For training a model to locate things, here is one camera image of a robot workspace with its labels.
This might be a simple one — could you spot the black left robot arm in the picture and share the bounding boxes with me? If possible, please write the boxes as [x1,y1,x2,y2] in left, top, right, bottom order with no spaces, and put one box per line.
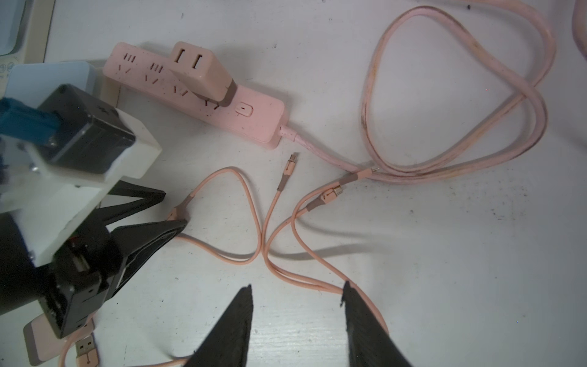
[1,180,187,339]

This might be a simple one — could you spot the pink power strip cord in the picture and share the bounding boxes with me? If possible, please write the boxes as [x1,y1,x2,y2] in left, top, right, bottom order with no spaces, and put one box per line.
[279,0,587,185]

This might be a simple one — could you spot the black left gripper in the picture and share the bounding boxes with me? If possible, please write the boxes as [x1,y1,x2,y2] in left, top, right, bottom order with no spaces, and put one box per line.
[40,180,187,339]

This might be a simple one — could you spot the pink charger adapter with prongs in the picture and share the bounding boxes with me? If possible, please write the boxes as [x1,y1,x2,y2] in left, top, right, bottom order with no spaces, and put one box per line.
[22,316,96,367]

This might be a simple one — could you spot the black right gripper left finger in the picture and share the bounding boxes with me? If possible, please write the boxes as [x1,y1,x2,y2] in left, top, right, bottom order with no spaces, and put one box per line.
[184,285,254,367]

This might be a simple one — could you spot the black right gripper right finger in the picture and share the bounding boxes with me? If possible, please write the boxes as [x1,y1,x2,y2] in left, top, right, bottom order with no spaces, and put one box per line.
[342,281,411,367]

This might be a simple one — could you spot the pink power strip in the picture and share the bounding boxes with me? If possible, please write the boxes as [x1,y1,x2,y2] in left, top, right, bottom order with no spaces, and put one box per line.
[102,42,288,149]

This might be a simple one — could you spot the pink multi-head charging cable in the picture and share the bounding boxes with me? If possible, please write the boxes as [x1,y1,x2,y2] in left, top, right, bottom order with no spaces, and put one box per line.
[164,152,391,336]

